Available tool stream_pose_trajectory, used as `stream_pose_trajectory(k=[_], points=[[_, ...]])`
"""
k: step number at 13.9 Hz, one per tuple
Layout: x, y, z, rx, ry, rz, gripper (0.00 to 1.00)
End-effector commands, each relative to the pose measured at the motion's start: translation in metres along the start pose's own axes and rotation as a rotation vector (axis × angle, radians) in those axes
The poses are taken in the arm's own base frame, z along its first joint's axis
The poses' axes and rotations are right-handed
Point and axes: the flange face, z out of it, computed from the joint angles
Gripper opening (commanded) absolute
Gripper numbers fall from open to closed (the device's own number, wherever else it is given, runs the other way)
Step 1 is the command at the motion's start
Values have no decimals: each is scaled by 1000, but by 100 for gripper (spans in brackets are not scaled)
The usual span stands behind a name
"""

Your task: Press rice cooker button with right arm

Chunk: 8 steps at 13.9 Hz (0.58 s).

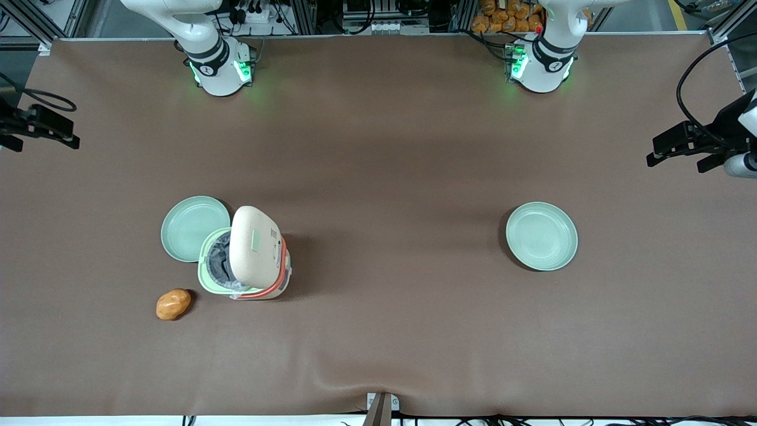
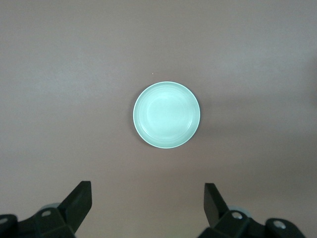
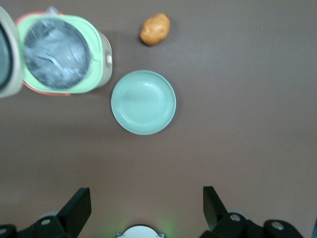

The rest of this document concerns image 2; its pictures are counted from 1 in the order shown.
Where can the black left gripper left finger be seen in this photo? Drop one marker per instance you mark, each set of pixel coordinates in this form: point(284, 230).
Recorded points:
point(74, 205)

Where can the pale green round plate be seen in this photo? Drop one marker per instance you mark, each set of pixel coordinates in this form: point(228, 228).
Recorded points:
point(166, 115)

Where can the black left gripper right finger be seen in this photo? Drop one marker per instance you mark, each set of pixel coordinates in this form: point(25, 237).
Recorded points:
point(215, 208)

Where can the brown table cover mat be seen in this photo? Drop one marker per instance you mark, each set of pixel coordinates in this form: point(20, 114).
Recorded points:
point(74, 99)

